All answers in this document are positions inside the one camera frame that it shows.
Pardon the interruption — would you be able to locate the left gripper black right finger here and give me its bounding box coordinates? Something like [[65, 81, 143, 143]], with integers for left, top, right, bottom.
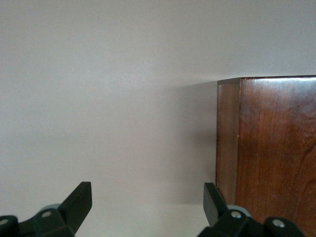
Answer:
[[197, 182, 304, 237]]

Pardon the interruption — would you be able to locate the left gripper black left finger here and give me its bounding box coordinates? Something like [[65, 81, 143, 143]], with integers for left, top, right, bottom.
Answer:
[[0, 182, 92, 237]]

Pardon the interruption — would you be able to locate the dark wooden drawer cabinet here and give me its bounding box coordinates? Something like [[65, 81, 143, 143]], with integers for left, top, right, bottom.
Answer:
[[215, 75, 316, 237]]

